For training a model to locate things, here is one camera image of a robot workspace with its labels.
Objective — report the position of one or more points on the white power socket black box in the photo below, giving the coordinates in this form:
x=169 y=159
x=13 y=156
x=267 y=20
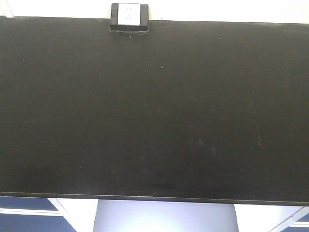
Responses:
x=129 y=17

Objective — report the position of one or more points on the blue cabinet left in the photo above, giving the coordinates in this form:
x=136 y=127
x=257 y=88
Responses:
x=26 y=214

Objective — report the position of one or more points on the blue cabinet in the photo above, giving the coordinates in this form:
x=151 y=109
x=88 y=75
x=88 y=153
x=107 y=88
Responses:
x=299 y=221
x=26 y=214

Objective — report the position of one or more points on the blue cabinet right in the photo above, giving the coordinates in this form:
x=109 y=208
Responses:
x=299 y=221

